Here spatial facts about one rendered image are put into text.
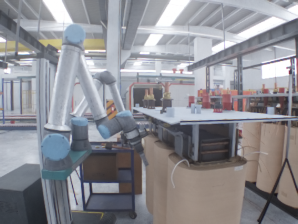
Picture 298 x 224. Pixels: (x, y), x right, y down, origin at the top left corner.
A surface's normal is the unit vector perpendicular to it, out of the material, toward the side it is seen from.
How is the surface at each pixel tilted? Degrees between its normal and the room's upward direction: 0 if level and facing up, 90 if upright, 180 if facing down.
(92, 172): 90
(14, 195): 90
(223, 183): 90
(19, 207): 90
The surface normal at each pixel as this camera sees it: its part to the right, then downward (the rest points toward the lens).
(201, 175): -0.15, 0.06
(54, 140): 0.43, 0.14
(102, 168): 0.11, 0.06
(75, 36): 0.46, -0.08
